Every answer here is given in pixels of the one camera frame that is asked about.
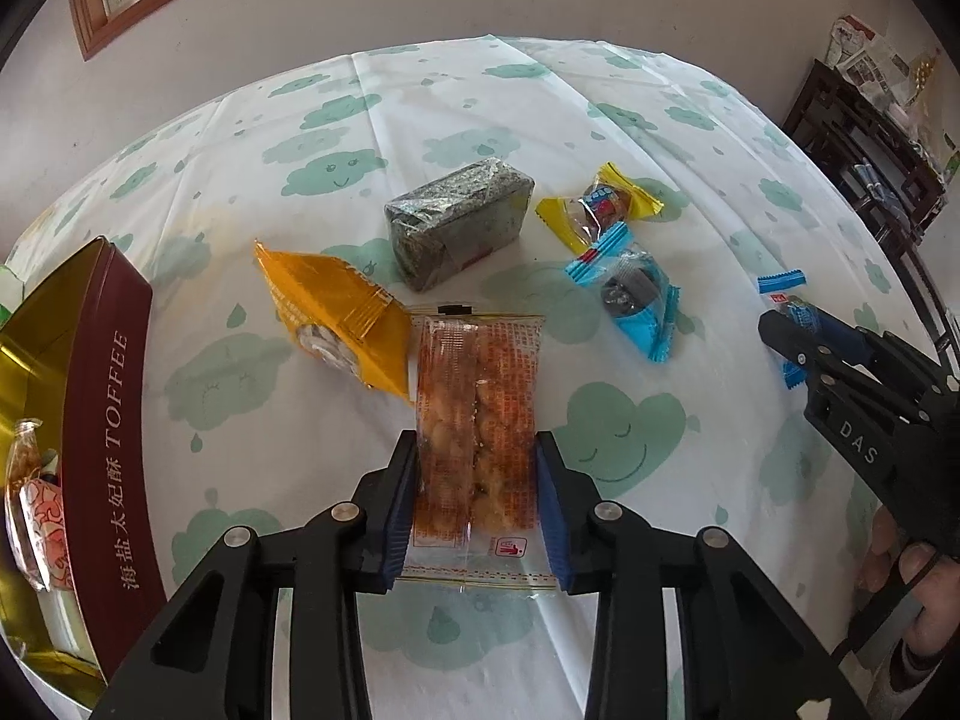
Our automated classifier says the person's right forearm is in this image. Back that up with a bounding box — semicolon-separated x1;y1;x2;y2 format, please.
847;615;960;720

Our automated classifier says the orange snack packet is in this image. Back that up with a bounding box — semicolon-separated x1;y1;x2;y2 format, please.
253;240;415;402

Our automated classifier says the yellow candy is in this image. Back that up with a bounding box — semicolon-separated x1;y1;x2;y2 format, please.
535;163;666;256

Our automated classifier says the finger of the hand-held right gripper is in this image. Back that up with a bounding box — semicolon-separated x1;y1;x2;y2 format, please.
757;307;850;392
806;307;880;370

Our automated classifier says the blue cookie packet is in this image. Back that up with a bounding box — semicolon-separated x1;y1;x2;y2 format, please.
564;229;682;365

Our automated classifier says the dark wooden cabinet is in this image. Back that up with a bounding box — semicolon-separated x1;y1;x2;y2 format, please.
781;58;960;361

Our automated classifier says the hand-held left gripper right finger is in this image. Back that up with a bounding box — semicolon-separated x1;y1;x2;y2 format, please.
534;431;871;720

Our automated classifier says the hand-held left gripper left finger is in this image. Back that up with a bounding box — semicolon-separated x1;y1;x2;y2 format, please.
90;429;419;720

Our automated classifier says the maroon tin box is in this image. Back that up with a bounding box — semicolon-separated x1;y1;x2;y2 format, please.
0;236;170;710

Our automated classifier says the small blue candy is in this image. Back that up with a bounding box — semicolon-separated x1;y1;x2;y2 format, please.
756;268;818;391

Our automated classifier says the person's right hand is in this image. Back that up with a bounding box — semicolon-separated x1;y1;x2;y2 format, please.
855;510;960;661

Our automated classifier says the clear twist snack packet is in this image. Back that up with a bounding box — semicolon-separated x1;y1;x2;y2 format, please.
4;420;61;586

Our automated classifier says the newspaper pile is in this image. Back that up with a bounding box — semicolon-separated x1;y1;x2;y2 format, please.
825;13;942;110

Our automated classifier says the clear orange-print fried snack packet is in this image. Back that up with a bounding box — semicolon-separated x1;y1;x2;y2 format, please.
397;304;560;593

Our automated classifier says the wooden window frame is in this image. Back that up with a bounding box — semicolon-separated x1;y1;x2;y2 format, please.
66;0;226;61

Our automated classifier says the dark seaweed block packet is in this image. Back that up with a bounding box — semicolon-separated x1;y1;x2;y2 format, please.
384;157;537;292

